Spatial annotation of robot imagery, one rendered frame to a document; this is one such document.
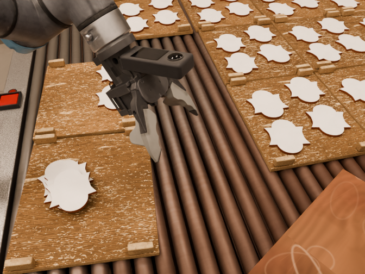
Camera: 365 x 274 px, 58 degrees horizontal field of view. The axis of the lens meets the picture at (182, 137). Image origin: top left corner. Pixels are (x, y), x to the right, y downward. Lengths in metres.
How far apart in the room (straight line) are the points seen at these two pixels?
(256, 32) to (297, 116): 0.55
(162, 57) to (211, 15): 1.19
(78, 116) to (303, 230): 0.77
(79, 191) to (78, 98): 0.43
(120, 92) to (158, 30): 1.03
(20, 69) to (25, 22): 0.93
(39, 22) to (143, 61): 0.18
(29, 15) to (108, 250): 0.53
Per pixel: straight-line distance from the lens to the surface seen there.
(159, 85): 0.58
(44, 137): 1.07
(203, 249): 0.84
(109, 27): 0.55
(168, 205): 0.90
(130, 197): 0.90
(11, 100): 1.32
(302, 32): 1.63
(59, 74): 1.37
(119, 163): 0.97
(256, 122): 1.10
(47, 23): 0.59
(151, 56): 0.53
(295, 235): 0.75
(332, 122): 1.17
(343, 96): 1.31
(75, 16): 0.56
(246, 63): 1.35
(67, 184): 0.92
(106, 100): 1.17
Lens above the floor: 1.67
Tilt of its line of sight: 46 degrees down
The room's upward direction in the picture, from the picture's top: straight up
